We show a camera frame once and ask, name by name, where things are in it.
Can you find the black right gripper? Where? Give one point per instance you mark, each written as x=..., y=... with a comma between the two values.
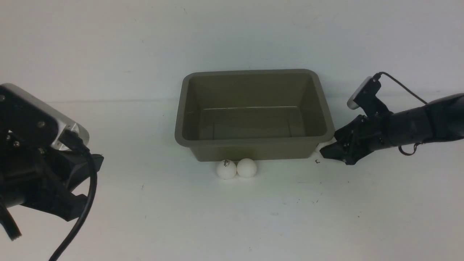
x=356, y=140

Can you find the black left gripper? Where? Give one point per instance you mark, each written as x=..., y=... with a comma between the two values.
x=42, y=179

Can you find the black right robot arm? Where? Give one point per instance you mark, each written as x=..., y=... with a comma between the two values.
x=438, y=121

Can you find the plain white ping-pong ball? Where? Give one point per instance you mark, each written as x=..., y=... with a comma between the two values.
x=246, y=168

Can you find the white ping-pong ball with logo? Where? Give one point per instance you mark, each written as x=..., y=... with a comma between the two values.
x=226, y=169

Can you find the tan plastic bin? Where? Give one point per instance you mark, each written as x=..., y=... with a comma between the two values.
x=256, y=114

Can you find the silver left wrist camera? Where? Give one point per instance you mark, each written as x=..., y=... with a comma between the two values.
x=34, y=121

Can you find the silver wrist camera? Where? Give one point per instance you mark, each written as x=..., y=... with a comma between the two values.
x=365, y=98
x=34, y=121

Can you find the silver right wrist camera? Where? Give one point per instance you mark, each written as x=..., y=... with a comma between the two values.
x=365, y=98

